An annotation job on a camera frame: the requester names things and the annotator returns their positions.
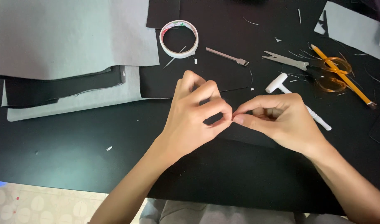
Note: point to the person's left hand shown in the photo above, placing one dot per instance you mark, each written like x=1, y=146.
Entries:
x=185, y=124

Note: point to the person's right hand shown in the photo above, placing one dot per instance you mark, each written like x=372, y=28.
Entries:
x=289, y=127

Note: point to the white plastic mallet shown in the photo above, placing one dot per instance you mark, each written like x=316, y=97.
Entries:
x=275, y=84

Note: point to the black leather work piece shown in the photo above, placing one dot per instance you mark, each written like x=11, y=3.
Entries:
x=242, y=135

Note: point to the wide black leather sheet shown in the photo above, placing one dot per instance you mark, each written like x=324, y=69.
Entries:
x=165, y=81

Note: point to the scattered thin leather trimmings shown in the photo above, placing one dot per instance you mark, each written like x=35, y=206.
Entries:
x=294, y=75

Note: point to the yellow pencil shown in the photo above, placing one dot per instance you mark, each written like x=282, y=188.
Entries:
x=348, y=81

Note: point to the metal pricking iron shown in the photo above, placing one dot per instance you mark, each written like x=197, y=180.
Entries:
x=224, y=56

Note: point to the white double-sided tape roll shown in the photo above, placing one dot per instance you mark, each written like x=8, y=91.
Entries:
x=193, y=34

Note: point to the person's grey trousers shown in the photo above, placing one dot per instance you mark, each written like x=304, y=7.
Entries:
x=224, y=214

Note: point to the small black leather sheet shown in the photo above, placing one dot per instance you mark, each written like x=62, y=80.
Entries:
x=163, y=12

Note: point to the grey leather rectangle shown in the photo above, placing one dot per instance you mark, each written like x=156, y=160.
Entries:
x=351, y=28

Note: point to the black leather sheet curled edge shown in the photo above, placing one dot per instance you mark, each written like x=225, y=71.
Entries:
x=53, y=88

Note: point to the dark leather piece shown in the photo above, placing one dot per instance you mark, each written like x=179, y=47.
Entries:
x=375, y=7

